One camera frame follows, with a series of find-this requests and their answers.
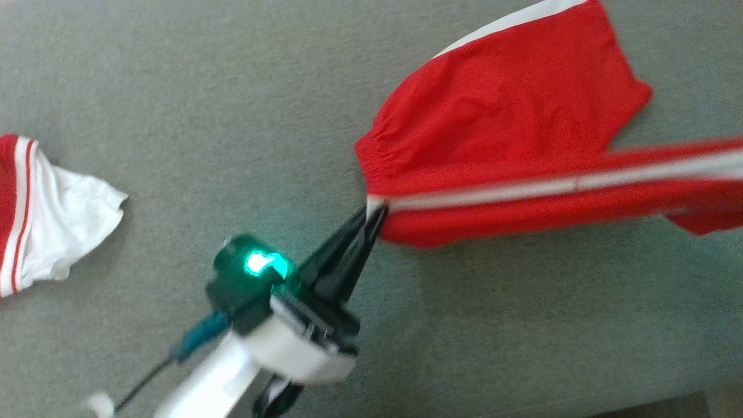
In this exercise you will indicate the red white basketball jersey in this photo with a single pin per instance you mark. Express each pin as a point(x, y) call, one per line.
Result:
point(52, 226)

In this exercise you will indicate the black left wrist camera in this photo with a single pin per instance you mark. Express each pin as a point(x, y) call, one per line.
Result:
point(238, 284)

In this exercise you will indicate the red shorts with white stripe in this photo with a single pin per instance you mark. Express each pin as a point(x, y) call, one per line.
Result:
point(511, 116)

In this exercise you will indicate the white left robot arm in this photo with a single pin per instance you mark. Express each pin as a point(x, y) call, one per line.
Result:
point(215, 383)

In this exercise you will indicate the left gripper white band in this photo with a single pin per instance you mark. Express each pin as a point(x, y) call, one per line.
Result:
point(290, 348)

